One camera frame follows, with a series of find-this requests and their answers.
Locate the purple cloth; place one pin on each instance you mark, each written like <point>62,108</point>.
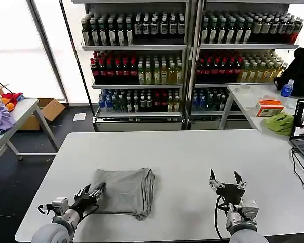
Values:
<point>1,117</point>

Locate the black bag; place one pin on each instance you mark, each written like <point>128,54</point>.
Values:
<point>300,73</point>

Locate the grey side table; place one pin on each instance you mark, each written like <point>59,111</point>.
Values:
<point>22,108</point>

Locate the white desk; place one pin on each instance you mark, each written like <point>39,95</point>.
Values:
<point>248,101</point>

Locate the shelf with bottles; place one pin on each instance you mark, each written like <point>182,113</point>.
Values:
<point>139,63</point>
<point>243,63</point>

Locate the black slim pole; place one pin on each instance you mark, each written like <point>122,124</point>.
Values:
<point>74,50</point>

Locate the grey window frame post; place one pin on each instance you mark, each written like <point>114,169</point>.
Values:
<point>45,48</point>

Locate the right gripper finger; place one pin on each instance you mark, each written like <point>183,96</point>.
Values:
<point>215,183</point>
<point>240,182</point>

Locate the grey printed t-shirt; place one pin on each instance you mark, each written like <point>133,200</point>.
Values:
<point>126,189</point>

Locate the brown cardboard box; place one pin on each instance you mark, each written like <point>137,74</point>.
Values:
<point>49,108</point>

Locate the green cloth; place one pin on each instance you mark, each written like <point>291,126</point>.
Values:
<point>280,124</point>

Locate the blue water bottle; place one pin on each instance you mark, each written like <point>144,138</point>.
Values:
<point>286,89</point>

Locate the orange tissue box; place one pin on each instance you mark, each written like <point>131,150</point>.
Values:
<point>269,108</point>

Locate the white paper sheet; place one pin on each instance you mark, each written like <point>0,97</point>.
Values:
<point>79,117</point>

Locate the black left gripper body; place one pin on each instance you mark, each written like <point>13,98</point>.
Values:
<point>83,202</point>

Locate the red cloth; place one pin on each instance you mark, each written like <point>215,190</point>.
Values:
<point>14,97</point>

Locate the orange cloth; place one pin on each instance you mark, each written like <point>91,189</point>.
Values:
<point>8,104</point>

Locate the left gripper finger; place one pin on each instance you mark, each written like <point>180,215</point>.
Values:
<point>97,193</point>
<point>83,193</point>

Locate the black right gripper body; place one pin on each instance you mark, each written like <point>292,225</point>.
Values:
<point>230,192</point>

